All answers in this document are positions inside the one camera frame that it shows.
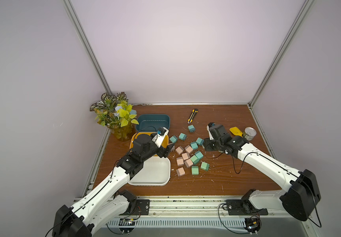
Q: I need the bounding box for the pink plug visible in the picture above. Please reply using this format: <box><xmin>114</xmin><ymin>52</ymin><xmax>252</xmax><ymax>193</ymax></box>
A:
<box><xmin>185</xmin><ymin>145</ymin><xmax>194</xmax><ymax>154</ymax></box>
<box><xmin>176</xmin><ymin>157</ymin><xmax>184</xmax><ymax>166</ymax></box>
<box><xmin>175</xmin><ymin>146</ymin><xmax>184</xmax><ymax>155</ymax></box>
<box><xmin>182</xmin><ymin>152</ymin><xmax>190</xmax><ymax>161</ymax></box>
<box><xmin>176</xmin><ymin>167</ymin><xmax>186</xmax><ymax>177</ymax></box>
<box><xmin>184</xmin><ymin>159</ymin><xmax>194</xmax><ymax>168</ymax></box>

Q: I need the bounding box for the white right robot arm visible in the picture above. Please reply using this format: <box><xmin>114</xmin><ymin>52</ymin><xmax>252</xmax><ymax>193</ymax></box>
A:
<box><xmin>203</xmin><ymin>122</ymin><xmax>321</xmax><ymax>221</ymax></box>

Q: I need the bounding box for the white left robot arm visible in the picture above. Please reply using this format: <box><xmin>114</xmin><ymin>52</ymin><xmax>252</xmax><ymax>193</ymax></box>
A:
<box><xmin>47</xmin><ymin>127</ymin><xmax>174</xmax><ymax>237</ymax></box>

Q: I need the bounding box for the yellow storage bin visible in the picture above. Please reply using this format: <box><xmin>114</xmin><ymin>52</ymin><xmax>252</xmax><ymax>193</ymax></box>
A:
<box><xmin>130</xmin><ymin>132</ymin><xmax>169</xmax><ymax>149</ymax></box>

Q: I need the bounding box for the teal storage bin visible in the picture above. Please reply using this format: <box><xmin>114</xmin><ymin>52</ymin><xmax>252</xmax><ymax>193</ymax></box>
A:
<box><xmin>135</xmin><ymin>114</ymin><xmax>170</xmax><ymax>132</ymax></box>

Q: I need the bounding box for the white storage bin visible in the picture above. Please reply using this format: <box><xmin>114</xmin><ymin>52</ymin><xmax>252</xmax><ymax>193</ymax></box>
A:
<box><xmin>128</xmin><ymin>156</ymin><xmax>171</xmax><ymax>186</ymax></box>

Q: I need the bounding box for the yellow toy shovel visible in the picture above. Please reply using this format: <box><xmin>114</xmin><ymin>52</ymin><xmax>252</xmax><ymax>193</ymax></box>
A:
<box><xmin>229</xmin><ymin>127</ymin><xmax>243</xmax><ymax>136</ymax></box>

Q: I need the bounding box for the silver tin can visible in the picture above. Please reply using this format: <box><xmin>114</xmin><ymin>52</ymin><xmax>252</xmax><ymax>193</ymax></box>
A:
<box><xmin>242</xmin><ymin>127</ymin><xmax>257</xmax><ymax>141</ymax></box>

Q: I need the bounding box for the light blue dish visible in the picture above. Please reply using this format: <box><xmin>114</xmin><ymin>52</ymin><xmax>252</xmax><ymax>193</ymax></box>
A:
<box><xmin>130</xmin><ymin>109</ymin><xmax>137</xmax><ymax>115</ymax></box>

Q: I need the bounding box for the yellow black utility knife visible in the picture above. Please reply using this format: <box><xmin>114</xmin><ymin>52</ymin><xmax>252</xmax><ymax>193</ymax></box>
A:
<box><xmin>187</xmin><ymin>109</ymin><xmax>198</xmax><ymax>124</ymax></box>

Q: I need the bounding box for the potted green plant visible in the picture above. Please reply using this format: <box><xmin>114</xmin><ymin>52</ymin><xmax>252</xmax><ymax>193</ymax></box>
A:
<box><xmin>89</xmin><ymin>92</ymin><xmax>139</xmax><ymax>141</ymax></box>

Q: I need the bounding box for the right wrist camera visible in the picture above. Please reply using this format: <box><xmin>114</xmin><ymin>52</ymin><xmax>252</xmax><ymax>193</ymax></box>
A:
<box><xmin>207</xmin><ymin>122</ymin><xmax>215</xmax><ymax>140</ymax></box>

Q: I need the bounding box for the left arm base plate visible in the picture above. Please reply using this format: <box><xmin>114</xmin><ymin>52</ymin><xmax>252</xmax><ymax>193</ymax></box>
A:
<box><xmin>121</xmin><ymin>199</ymin><xmax>150</xmax><ymax>216</ymax></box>

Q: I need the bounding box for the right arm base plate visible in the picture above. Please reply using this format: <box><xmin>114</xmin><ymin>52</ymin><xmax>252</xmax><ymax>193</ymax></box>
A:
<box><xmin>224</xmin><ymin>199</ymin><xmax>269</xmax><ymax>216</ymax></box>

